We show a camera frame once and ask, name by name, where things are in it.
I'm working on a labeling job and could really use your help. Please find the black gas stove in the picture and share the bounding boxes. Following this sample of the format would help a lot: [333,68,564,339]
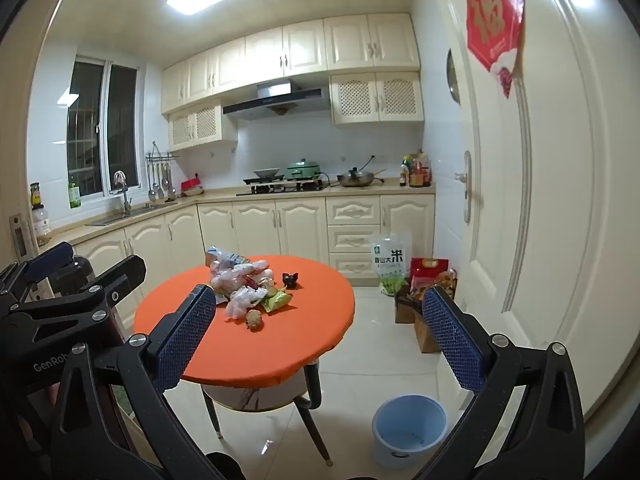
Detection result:
[236,179,331,197]

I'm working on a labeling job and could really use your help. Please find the green wrapper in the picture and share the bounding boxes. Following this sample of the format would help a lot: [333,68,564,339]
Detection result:
[261,290,293,314]

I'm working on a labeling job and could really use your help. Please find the white door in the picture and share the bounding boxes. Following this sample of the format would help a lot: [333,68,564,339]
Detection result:
[420,0,640,431]

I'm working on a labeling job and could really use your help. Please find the blue white snack bag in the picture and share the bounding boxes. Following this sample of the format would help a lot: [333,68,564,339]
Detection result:
[205,246,251,268]

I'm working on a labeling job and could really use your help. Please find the cluster of condiment bottles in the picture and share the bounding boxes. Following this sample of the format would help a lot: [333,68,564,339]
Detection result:
[399,149,433,188]

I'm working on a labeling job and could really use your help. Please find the tall cardboard box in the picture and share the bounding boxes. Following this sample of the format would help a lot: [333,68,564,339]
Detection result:
[414,312,442,354]

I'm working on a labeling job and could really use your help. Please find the round orange table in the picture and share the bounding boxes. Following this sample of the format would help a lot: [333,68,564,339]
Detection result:
[132,255,356,466]

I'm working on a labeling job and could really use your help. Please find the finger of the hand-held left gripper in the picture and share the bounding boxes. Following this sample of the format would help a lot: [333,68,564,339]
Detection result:
[10,254,148,331]
[0,241,76,311]

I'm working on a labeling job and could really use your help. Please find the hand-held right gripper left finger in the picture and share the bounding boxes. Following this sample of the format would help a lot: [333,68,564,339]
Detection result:
[50,284,246,480]

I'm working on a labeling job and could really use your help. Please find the small cardboard box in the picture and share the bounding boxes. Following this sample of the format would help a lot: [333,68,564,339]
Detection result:
[395,291,425,324]

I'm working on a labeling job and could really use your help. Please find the metal strike plate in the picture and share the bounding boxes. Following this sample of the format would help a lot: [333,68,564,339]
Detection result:
[9,212,38,266]

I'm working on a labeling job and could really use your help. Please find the metal faucet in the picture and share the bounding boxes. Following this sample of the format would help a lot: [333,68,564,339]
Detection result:
[114,170,133,216]

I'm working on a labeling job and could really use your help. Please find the clear jar with yellow top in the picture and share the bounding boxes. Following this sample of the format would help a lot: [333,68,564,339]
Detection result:
[30,182,52,247]

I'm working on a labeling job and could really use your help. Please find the clear green rice bag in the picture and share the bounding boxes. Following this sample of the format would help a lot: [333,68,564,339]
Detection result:
[370,232,413,297]

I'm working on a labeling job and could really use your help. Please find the cream lower cabinets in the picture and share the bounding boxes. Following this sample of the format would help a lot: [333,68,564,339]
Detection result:
[37,187,436,331]

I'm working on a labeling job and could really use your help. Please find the cream upper cabinets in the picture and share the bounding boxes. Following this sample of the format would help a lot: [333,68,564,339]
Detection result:
[161,12,425,151]

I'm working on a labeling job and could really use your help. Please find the red gift box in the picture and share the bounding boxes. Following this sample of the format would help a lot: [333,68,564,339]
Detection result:
[410,257,451,291]

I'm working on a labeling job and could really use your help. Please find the red diamond door poster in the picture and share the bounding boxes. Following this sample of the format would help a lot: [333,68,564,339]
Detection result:
[466,0,527,100]

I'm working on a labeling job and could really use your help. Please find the steel sink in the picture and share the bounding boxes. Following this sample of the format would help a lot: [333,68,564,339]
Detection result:
[85,200,178,227]

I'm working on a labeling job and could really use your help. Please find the cream cabinets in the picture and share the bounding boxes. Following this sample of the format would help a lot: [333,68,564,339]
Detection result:
[37,187,436,331]
[161,12,425,151]

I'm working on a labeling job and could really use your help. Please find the hanging utensil rack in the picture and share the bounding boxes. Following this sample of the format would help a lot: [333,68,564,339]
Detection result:
[145,141,181,201]

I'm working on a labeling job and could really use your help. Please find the orange snack package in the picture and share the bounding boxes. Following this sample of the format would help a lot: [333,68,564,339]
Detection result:
[432,269,458,301]

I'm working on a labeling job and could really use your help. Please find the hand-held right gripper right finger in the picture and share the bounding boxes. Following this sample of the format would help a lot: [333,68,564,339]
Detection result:
[415,285,587,480]

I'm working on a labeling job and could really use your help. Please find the black range hood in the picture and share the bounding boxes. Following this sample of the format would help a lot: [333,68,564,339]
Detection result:
[222,80,332,120]

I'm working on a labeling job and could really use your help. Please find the black appliance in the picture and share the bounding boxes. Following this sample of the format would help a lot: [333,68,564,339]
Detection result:
[70,255,96,286]

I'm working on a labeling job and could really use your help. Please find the window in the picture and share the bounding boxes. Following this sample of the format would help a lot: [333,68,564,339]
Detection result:
[66,55,141,198]

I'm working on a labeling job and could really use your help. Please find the blue plastic bucket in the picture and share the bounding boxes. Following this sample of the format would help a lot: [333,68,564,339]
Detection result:
[371,394,449,470]

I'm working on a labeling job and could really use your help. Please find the metal door handle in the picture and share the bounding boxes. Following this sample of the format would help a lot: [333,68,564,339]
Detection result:
[454,150,473,225]

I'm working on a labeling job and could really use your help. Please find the green electric pot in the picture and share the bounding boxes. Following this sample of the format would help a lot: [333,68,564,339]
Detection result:
[286,158,322,181]

